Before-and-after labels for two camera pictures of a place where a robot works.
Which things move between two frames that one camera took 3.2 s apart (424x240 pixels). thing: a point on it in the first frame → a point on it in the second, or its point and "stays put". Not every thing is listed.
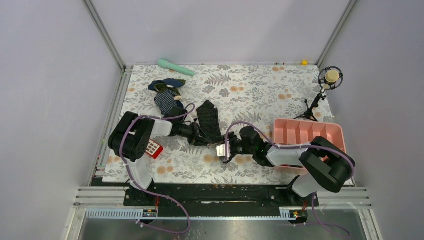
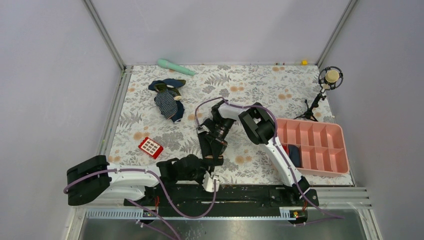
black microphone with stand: (330, 78) stays put
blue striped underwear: (167, 97) stays put
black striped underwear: (209, 125) → (213, 149)
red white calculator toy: (153, 149) stays put
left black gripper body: (190, 132) → (197, 175)
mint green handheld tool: (165, 63) stays put
